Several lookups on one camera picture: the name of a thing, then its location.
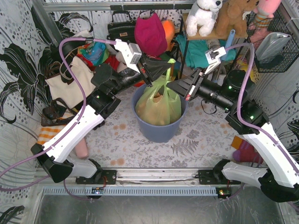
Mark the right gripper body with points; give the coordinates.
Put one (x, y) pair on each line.
(194, 86)

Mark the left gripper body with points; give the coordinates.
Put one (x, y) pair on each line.
(144, 73)

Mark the green trash bag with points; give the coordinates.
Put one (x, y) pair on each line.
(163, 112)

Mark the blue trash bin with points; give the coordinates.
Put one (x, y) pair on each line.
(157, 134)

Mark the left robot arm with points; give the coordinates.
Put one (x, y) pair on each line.
(54, 155)

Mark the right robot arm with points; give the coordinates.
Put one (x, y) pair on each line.
(279, 181)

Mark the rainbow striped bag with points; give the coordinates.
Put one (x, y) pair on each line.
(175, 68)

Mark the magenta cloth bag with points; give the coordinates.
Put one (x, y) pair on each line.
(150, 35)

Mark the colorful printed bag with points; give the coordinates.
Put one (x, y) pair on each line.
(93, 54)

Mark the cream canvas tote bag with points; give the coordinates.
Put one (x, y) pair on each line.
(70, 91)

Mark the cream plush bear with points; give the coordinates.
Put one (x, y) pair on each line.
(122, 67)

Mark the red cloth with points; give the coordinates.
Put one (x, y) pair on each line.
(112, 61)

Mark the crumpled brown paper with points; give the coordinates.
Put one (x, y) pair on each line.
(157, 96)

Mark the teal folded cloth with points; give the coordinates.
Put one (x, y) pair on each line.
(195, 56)

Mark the orange plush toy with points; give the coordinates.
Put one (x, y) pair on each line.
(169, 30)

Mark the blue floor mop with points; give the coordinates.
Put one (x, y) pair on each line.
(220, 70)

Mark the black leather handbag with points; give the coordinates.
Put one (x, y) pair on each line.
(124, 31)

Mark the yellow plush toy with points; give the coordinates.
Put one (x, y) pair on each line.
(242, 64)

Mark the black metal shelf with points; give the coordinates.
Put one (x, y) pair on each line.
(211, 36)

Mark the black round hat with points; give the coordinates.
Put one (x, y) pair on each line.
(66, 49)

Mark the white plush dog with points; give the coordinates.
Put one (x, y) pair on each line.
(202, 17)

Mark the brown teddy bear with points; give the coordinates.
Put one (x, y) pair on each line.
(233, 14)

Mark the purple orange sock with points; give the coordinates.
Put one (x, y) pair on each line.
(244, 151)

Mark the brown patterned handbag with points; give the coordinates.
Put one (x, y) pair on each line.
(57, 114)

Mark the silver foil pouch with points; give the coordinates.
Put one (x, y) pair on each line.
(272, 45)

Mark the pink pouch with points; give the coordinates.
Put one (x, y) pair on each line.
(81, 149)

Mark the orange checkered cloth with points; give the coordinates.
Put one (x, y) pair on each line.
(47, 133)

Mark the pink plush toy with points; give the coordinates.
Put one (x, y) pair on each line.
(265, 11)

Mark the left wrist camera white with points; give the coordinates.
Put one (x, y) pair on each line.
(131, 53)

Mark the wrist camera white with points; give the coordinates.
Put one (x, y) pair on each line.
(214, 58)
(131, 53)

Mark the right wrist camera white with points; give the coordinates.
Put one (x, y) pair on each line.
(214, 58)

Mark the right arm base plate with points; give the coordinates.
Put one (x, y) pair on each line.
(209, 177)

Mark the black wire basket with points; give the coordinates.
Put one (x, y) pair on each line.
(290, 52)

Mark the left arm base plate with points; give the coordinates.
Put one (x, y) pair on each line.
(109, 177)

